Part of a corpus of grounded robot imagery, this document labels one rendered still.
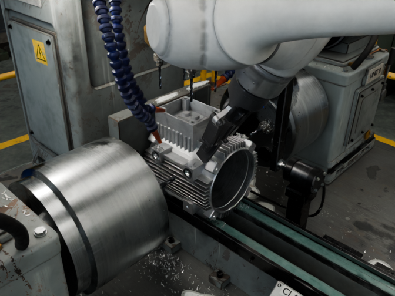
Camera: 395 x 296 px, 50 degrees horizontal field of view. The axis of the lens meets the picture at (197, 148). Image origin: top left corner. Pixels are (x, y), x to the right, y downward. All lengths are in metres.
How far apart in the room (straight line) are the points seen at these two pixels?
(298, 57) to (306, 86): 0.52
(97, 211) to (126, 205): 0.05
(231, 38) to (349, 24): 0.13
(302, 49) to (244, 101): 0.15
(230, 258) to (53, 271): 0.44
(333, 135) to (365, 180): 0.22
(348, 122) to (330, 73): 0.18
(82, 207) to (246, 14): 0.40
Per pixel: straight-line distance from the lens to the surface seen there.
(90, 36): 0.99
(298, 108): 1.10
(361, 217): 1.29
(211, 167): 0.88
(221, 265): 1.01
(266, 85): 0.69
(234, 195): 1.03
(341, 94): 1.24
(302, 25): 0.46
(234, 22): 0.49
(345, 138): 1.37
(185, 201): 0.95
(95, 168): 0.75
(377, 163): 1.55
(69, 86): 0.99
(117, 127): 0.94
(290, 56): 0.63
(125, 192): 0.74
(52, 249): 0.63
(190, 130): 0.91
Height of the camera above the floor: 1.56
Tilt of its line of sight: 31 degrees down
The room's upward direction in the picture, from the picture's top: 1 degrees clockwise
